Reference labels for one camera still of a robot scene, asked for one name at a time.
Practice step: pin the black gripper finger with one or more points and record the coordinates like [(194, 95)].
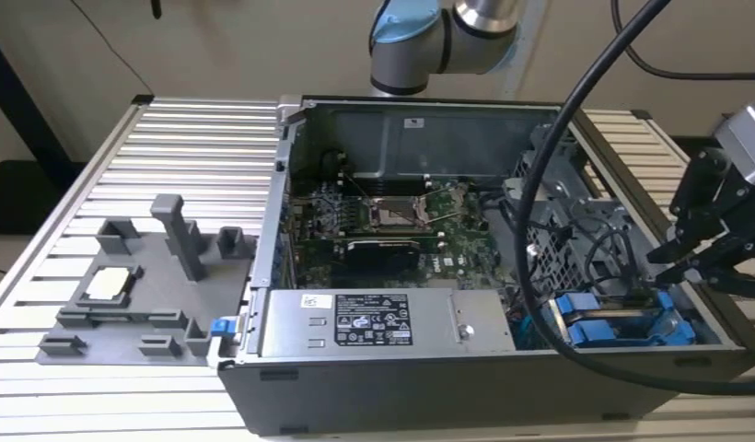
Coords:
[(736, 262), (684, 241)]

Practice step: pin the hard disk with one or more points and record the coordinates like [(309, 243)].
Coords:
[(578, 304)]

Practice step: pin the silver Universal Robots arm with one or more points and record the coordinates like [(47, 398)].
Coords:
[(408, 60)]

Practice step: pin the metal disk bay cage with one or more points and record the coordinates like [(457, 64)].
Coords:
[(568, 202)]

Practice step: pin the blue carrier in bay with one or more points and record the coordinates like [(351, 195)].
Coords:
[(590, 332)]

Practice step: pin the green motherboard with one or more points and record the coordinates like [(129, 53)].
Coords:
[(469, 258)]

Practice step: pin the CPU socket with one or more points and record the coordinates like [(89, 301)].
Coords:
[(399, 212)]

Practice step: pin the black graphics card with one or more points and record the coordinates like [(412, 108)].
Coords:
[(377, 263)]

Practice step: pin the black open PC case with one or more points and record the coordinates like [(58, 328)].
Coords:
[(415, 396)]

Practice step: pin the silver power supply unit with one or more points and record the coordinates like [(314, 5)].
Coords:
[(292, 322)]

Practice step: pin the blue case latch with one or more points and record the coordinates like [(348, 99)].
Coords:
[(221, 327)]

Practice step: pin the gray parts rack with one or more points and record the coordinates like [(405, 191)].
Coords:
[(157, 294)]

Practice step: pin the silver CPU chip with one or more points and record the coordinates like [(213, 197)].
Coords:
[(110, 282)]

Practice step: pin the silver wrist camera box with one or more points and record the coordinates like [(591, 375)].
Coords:
[(750, 138)]

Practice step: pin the black desk frame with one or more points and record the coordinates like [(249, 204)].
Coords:
[(21, 198)]

